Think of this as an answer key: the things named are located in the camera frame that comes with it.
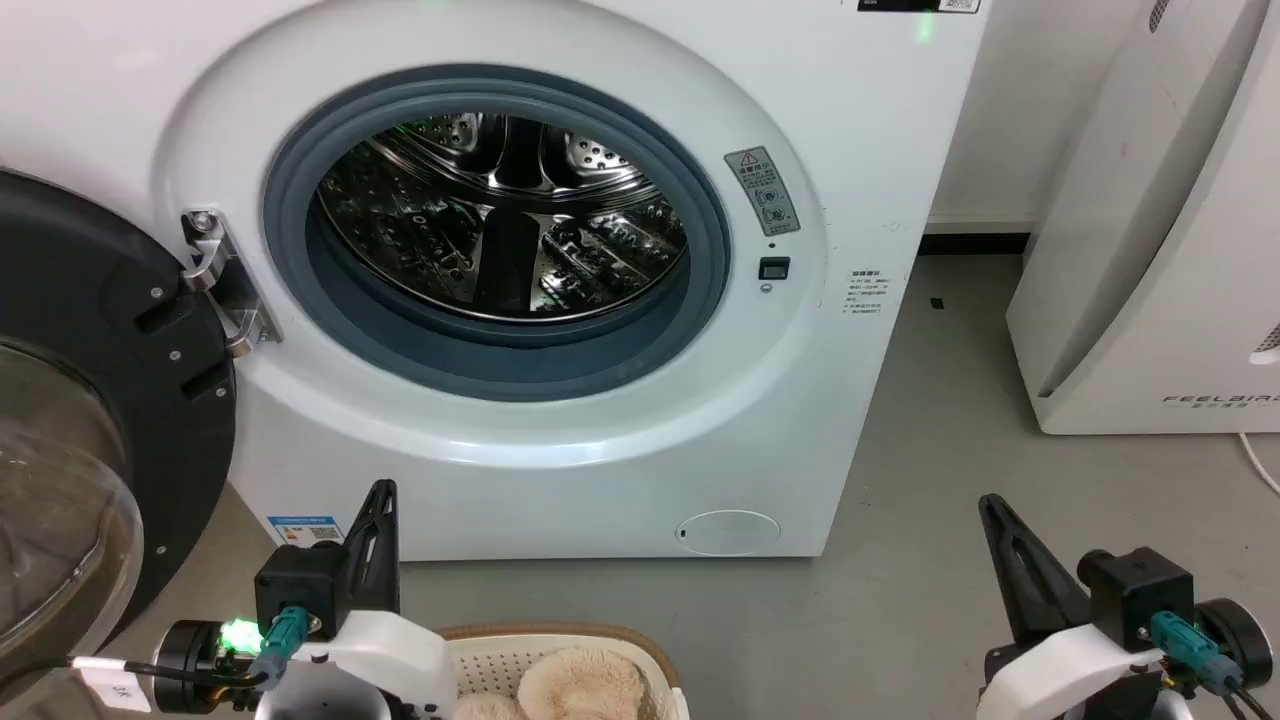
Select white front-load washing machine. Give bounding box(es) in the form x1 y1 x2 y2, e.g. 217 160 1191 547
0 0 991 561

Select metal washer door hinge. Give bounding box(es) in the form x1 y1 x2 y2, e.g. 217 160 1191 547
180 208 284 358

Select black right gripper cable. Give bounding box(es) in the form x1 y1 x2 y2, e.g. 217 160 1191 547
1149 611 1280 720

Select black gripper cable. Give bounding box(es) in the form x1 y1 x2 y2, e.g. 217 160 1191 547
1149 611 1280 720
0 606 311 716

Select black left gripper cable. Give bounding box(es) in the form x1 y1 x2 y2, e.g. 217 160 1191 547
0 606 311 716

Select white cable label tag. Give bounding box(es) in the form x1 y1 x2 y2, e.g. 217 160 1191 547
72 656 153 714

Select blue energy label sticker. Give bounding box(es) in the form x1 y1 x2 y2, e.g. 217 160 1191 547
266 515 346 548

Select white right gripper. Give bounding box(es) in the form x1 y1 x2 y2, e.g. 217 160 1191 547
975 493 1275 720

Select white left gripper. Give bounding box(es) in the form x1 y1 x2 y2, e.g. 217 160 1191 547
153 479 459 720

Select white power cable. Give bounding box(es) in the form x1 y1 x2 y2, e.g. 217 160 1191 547
1238 432 1280 498

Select white air purifier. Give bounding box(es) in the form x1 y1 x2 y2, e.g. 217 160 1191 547
1005 0 1280 437

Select grey warning sticker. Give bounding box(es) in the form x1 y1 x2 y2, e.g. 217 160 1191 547
724 146 801 238

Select beige plastic laundry basket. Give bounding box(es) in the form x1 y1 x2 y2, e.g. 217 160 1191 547
432 622 691 720

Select black round washer door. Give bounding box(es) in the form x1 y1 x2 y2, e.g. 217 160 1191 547
0 168 238 691

